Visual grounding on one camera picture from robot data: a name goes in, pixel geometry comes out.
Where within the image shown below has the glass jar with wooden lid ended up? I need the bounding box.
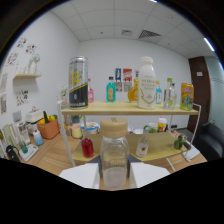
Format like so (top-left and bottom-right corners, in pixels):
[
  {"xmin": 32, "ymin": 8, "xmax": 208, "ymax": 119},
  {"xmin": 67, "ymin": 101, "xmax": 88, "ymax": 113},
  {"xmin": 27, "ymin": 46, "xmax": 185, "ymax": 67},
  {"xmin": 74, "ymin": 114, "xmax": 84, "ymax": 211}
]
[{"xmin": 99, "ymin": 116, "xmax": 130, "ymax": 191}]

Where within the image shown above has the white milk bottle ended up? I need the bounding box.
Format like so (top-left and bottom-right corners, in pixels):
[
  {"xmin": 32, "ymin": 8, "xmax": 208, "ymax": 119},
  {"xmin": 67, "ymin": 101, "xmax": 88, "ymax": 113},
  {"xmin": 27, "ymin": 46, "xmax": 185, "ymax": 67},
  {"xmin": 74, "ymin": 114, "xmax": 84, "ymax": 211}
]
[{"xmin": 137, "ymin": 55, "xmax": 157, "ymax": 110}]

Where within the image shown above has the green cup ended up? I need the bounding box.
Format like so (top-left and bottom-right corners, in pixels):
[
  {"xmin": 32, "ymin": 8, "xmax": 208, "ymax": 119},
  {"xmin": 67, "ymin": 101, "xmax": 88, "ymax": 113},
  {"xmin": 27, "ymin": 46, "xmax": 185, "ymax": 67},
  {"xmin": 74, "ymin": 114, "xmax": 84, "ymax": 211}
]
[{"xmin": 19, "ymin": 140, "xmax": 28, "ymax": 154}]

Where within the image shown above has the red liquid bottle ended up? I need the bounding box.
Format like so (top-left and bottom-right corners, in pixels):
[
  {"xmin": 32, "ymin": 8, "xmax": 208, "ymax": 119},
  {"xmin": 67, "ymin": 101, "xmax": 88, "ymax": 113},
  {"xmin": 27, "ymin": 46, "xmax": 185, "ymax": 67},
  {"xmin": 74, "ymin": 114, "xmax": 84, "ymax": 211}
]
[{"xmin": 80, "ymin": 137, "xmax": 95, "ymax": 159}]

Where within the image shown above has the yellow jar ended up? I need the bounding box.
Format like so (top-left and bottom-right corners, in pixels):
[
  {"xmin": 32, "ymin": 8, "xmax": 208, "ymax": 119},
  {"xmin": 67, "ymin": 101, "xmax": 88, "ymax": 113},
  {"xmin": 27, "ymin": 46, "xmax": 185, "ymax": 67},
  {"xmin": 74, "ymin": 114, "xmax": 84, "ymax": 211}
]
[{"xmin": 71, "ymin": 124, "xmax": 84, "ymax": 140}]

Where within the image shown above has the small green potted plant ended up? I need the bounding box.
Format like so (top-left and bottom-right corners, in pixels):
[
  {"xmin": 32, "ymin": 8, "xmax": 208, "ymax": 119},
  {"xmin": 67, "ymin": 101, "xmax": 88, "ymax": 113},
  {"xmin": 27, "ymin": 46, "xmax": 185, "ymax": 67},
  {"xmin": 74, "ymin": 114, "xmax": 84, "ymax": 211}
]
[{"xmin": 172, "ymin": 134, "xmax": 187, "ymax": 151}]

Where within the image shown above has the white and green mug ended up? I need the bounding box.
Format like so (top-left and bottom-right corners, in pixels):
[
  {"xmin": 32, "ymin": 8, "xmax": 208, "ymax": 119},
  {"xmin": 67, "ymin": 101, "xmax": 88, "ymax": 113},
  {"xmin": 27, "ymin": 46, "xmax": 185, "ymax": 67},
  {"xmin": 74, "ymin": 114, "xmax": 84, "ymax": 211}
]
[{"xmin": 143, "ymin": 122, "xmax": 159, "ymax": 134}]

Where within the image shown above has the instant noodle bowl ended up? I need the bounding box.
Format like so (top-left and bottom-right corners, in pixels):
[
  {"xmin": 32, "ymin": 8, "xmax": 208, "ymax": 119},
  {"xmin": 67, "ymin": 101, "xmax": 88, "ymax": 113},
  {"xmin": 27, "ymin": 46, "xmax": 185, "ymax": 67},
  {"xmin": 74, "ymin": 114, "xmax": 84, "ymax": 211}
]
[{"xmin": 80, "ymin": 121, "xmax": 101, "ymax": 136}]

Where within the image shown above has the white notebook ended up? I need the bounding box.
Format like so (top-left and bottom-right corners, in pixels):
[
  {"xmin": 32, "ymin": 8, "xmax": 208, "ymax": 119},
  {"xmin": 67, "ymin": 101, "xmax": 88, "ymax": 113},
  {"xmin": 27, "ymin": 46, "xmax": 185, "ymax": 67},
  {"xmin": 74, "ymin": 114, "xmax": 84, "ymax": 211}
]
[{"xmin": 182, "ymin": 146, "xmax": 201, "ymax": 161}]

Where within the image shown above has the orange basket with toy vegetables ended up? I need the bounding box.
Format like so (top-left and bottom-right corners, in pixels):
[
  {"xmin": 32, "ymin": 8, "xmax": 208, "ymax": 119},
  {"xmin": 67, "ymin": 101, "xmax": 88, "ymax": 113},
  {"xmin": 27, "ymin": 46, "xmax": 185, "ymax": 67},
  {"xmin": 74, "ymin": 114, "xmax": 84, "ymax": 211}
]
[{"xmin": 37, "ymin": 118, "xmax": 61, "ymax": 140}]

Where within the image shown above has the white tray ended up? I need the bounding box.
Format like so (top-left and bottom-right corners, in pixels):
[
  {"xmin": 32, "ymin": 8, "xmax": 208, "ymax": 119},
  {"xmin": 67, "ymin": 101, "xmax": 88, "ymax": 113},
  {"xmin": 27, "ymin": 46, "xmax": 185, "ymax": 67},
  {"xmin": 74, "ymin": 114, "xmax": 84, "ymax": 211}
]
[{"xmin": 18, "ymin": 143, "xmax": 40, "ymax": 163}]

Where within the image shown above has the pale blue plastic bottle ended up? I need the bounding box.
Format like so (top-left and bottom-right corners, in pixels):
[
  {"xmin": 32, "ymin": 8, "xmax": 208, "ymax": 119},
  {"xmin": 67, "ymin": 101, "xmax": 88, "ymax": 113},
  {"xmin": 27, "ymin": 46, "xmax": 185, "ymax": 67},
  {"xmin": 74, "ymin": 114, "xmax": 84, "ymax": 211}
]
[{"xmin": 32, "ymin": 129, "xmax": 44, "ymax": 147}]

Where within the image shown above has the two-tier wooden shelf rack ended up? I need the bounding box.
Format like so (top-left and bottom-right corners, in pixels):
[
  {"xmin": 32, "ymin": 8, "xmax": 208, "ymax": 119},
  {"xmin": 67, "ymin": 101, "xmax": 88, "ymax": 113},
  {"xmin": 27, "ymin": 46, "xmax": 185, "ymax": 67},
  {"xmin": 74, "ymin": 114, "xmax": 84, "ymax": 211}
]
[{"xmin": 55, "ymin": 100, "xmax": 203, "ymax": 168}]

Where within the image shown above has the black chair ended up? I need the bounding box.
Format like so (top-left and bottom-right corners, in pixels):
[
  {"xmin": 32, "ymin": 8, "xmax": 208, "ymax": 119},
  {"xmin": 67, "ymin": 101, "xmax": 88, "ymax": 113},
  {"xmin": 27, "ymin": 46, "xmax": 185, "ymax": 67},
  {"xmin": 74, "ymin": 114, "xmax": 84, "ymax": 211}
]
[{"xmin": 196, "ymin": 121, "xmax": 224, "ymax": 163}]

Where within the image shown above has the black kettle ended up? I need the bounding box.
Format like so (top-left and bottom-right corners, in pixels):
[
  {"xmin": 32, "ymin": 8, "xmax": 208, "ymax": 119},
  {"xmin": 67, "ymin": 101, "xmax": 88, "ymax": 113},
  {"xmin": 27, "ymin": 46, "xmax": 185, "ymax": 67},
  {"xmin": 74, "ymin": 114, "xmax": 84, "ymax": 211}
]
[{"xmin": 5, "ymin": 144, "xmax": 21, "ymax": 163}]

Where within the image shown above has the white kitchen appliance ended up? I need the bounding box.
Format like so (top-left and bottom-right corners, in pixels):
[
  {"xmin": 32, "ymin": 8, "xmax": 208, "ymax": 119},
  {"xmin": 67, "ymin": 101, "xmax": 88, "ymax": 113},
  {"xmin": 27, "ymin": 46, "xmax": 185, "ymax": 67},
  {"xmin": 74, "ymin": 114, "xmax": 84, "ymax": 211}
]
[{"xmin": 25, "ymin": 106, "xmax": 45, "ymax": 134}]

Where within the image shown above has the clear bottle with green cap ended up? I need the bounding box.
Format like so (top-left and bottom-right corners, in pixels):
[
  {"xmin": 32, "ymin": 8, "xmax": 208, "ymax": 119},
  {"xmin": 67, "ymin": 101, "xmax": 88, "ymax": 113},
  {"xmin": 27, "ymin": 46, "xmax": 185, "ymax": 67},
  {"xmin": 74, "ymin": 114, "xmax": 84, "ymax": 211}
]
[{"xmin": 163, "ymin": 77, "xmax": 174, "ymax": 110}]

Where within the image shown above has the small light blue bottle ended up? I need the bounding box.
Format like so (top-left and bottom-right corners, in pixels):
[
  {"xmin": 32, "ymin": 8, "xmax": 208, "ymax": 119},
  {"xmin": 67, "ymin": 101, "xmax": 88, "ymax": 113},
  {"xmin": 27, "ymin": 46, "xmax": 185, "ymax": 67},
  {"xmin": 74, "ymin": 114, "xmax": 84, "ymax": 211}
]
[{"xmin": 155, "ymin": 80, "xmax": 163, "ymax": 105}]

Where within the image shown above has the pink liquid bottle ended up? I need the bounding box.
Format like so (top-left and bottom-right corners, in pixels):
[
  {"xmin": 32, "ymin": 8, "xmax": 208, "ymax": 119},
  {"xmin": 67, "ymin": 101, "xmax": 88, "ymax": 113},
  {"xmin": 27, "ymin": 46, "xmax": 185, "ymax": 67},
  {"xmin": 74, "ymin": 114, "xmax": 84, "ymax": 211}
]
[{"xmin": 87, "ymin": 78, "xmax": 95, "ymax": 104}]

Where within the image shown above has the small clear bottle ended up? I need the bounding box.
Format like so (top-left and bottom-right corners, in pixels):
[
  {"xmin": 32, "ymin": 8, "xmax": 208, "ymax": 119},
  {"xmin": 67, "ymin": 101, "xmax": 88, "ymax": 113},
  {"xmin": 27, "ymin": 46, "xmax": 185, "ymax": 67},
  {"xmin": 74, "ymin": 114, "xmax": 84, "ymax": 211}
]
[{"xmin": 169, "ymin": 82, "xmax": 178, "ymax": 110}]

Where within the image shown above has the amber liquid bottle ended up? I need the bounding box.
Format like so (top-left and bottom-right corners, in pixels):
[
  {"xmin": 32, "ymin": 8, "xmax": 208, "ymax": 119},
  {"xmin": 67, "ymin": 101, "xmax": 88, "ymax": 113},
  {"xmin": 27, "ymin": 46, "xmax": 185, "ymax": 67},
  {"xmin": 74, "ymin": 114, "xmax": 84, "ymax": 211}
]
[{"xmin": 127, "ymin": 78, "xmax": 140, "ymax": 103}]

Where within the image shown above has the yellow printed can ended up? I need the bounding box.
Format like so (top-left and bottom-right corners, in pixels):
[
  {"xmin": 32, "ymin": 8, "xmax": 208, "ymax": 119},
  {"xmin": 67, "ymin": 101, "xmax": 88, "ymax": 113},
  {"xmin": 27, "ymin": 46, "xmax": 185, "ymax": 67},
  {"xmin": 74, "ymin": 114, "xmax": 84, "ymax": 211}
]
[{"xmin": 180, "ymin": 82, "xmax": 195, "ymax": 112}]

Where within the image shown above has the teal liquid bottle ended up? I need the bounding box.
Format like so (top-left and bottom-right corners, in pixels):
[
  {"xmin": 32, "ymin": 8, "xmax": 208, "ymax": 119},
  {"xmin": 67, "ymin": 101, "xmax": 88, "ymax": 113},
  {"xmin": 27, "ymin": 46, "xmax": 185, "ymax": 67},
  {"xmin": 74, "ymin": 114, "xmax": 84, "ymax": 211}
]
[{"xmin": 105, "ymin": 76, "xmax": 117, "ymax": 103}]

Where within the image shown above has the black and yellow can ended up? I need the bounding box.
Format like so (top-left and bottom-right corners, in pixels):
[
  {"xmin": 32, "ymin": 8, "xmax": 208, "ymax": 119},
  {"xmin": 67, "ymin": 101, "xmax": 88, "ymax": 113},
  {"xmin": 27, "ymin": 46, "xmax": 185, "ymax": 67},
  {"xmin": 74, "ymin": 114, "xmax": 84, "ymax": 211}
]
[{"xmin": 68, "ymin": 55, "xmax": 90, "ymax": 110}]

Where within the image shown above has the brown door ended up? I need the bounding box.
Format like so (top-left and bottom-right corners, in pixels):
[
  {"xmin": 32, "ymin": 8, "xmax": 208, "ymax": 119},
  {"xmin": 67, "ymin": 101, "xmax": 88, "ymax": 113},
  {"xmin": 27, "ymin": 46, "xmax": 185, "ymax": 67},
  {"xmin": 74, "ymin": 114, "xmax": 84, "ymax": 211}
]
[{"xmin": 186, "ymin": 55, "xmax": 212, "ymax": 134}]

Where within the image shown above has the white figurine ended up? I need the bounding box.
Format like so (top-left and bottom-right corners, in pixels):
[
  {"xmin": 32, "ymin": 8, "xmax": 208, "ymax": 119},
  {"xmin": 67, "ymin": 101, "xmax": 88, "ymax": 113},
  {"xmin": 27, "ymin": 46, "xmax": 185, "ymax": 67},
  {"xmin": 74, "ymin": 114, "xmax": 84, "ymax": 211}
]
[{"xmin": 27, "ymin": 53, "xmax": 42, "ymax": 75}]

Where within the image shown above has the ceiling air vent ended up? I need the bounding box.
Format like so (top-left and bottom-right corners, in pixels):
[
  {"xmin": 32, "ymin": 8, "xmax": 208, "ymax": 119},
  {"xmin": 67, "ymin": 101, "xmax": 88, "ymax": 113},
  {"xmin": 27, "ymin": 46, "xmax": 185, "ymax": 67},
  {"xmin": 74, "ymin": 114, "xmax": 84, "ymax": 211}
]
[{"xmin": 138, "ymin": 29, "xmax": 162, "ymax": 40}]

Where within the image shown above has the red wall poster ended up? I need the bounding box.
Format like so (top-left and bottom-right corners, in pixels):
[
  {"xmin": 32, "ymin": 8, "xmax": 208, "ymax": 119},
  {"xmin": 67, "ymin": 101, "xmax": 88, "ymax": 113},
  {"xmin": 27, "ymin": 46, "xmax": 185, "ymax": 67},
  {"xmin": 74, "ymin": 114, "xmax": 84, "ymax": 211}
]
[{"xmin": 122, "ymin": 68, "xmax": 133, "ymax": 83}]

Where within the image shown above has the blue wall poster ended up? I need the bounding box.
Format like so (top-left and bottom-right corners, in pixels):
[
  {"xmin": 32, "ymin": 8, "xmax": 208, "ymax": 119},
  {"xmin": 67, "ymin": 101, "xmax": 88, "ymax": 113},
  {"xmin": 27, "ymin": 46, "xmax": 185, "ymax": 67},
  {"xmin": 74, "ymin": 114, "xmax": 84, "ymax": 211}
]
[{"xmin": 115, "ymin": 68, "xmax": 122, "ymax": 83}]

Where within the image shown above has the wooden wall shelf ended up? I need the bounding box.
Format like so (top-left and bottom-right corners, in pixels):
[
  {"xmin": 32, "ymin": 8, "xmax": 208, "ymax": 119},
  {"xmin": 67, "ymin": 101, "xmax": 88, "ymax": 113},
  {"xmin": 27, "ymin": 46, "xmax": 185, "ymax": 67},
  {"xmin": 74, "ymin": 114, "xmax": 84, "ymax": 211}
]
[{"xmin": 12, "ymin": 73, "xmax": 43, "ymax": 80}]

